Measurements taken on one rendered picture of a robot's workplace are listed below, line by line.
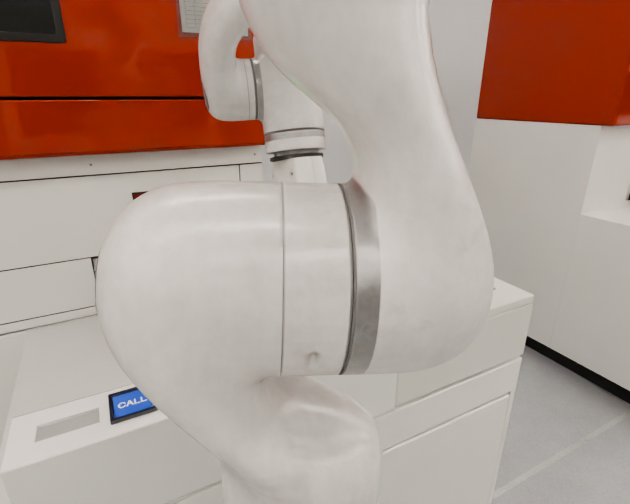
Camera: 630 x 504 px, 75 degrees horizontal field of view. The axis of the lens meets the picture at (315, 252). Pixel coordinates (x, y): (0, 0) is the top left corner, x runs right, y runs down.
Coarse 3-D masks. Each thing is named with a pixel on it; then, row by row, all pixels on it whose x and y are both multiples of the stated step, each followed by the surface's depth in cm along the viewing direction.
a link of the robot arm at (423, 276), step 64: (256, 0) 19; (320, 0) 17; (384, 0) 17; (320, 64) 19; (384, 64) 18; (384, 128) 19; (448, 128) 20; (384, 192) 21; (448, 192) 20; (384, 256) 21; (448, 256) 21; (384, 320) 21; (448, 320) 22
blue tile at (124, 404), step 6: (138, 390) 57; (120, 396) 56; (126, 396) 56; (132, 396) 56; (138, 396) 56; (144, 396) 56; (114, 402) 55; (120, 402) 55; (126, 402) 55; (132, 402) 55; (138, 402) 55; (144, 402) 55; (150, 402) 55; (114, 408) 54; (120, 408) 54; (126, 408) 54; (132, 408) 54; (138, 408) 54; (144, 408) 54; (114, 414) 53; (120, 414) 53; (126, 414) 53
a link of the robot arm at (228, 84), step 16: (224, 0) 44; (208, 16) 46; (224, 16) 44; (240, 16) 43; (208, 32) 46; (224, 32) 44; (240, 32) 45; (208, 48) 46; (224, 48) 46; (208, 64) 48; (224, 64) 47; (240, 64) 52; (208, 80) 49; (224, 80) 49; (240, 80) 51; (208, 96) 51; (224, 96) 51; (240, 96) 51; (224, 112) 53; (240, 112) 53; (256, 112) 54
